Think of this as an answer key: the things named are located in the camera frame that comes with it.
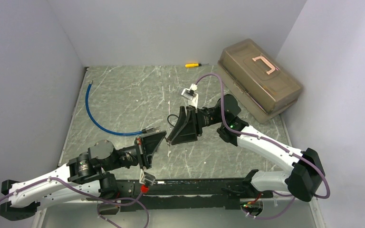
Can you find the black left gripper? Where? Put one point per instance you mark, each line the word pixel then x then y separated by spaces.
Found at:
pixel 148 144

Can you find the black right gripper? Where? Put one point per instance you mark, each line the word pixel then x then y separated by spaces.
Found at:
pixel 185 129

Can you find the blue cable lock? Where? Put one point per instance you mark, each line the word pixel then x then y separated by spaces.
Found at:
pixel 115 115

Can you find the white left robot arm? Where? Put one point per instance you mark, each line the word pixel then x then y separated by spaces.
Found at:
pixel 88 175

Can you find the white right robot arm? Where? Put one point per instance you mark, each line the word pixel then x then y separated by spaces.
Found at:
pixel 302 174

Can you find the yellow screwdriver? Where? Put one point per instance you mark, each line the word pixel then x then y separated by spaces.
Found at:
pixel 194 65

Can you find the brown translucent storage box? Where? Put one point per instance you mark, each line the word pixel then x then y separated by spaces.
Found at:
pixel 258 82

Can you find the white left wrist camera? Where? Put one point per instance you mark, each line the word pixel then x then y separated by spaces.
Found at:
pixel 146 180

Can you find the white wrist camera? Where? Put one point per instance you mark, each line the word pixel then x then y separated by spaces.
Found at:
pixel 191 95
pixel 146 180

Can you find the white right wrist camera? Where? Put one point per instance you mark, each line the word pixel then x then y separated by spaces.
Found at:
pixel 191 95

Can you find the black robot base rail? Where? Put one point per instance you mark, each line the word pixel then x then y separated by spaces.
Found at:
pixel 227 193

